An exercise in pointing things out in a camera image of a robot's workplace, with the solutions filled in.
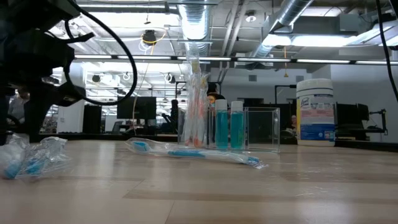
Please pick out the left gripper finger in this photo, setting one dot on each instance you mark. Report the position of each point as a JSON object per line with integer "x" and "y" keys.
{"x": 3, "y": 118}
{"x": 37, "y": 118}

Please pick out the orange toothbrush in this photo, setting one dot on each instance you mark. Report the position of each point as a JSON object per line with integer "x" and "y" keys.
{"x": 200, "y": 121}
{"x": 188, "y": 121}

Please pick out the teal mouthwash bottle white cap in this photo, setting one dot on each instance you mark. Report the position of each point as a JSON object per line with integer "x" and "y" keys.
{"x": 221, "y": 129}
{"x": 237, "y": 129}

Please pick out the clear acrylic organizer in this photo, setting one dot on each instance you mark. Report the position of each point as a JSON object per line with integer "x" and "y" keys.
{"x": 246, "y": 130}

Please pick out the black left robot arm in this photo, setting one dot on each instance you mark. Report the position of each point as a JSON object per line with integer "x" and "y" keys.
{"x": 28, "y": 11}

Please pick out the person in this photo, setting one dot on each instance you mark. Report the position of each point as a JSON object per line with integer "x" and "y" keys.
{"x": 213, "y": 96}
{"x": 293, "y": 122}
{"x": 18, "y": 105}
{"x": 174, "y": 115}

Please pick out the white building column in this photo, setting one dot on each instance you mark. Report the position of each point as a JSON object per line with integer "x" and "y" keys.
{"x": 73, "y": 121}

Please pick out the black cabinet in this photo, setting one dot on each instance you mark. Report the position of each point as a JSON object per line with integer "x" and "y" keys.
{"x": 92, "y": 119}

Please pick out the black ceiling-mounted device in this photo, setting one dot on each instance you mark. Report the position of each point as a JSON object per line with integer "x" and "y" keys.
{"x": 172, "y": 79}
{"x": 96, "y": 78}
{"x": 149, "y": 36}

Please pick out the black computer monitor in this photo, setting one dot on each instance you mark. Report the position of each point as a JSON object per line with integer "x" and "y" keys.
{"x": 136, "y": 109}

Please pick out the LED light strip bar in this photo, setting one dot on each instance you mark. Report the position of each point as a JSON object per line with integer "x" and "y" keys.
{"x": 248, "y": 59}

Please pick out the round ceiling fixture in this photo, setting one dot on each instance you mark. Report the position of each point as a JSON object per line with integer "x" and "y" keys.
{"x": 251, "y": 17}

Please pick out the white disinfecting wipes canister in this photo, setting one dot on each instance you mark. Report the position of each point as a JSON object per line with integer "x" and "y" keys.
{"x": 315, "y": 109}

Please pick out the black desk monitor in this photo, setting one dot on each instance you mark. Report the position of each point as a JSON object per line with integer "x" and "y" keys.
{"x": 351, "y": 116}

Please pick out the silver ventilation duct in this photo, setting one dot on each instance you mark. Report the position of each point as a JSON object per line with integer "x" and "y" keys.
{"x": 292, "y": 9}
{"x": 194, "y": 21}

